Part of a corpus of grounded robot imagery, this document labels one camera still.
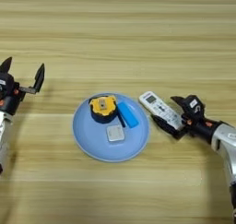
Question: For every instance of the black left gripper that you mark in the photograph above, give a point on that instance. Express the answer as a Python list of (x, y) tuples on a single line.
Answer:
[(12, 103)]

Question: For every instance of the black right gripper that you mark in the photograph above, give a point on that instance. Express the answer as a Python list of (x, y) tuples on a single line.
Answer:
[(199, 127)]

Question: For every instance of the white remote control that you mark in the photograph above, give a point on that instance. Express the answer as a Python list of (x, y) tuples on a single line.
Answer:
[(159, 108)]

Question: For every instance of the silver square metal box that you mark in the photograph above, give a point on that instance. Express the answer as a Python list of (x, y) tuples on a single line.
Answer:
[(115, 133)]

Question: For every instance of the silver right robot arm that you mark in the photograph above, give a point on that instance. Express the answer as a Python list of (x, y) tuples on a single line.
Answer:
[(226, 147)]

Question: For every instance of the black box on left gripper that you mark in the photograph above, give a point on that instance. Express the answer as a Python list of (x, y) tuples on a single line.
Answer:
[(6, 82)]

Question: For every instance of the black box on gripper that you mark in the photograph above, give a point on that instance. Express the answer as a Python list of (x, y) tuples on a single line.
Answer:
[(193, 106), (6, 82)]

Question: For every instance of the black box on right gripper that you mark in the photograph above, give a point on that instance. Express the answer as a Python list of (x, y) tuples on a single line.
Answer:
[(193, 106)]

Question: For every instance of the blue rectangular block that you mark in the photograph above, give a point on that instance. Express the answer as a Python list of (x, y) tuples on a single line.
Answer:
[(128, 114)]

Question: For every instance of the yellow and navy tape measure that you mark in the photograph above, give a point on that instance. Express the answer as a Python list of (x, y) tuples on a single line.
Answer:
[(103, 106)]

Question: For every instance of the light blue round plate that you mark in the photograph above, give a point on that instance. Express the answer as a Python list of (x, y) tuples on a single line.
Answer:
[(98, 144)]

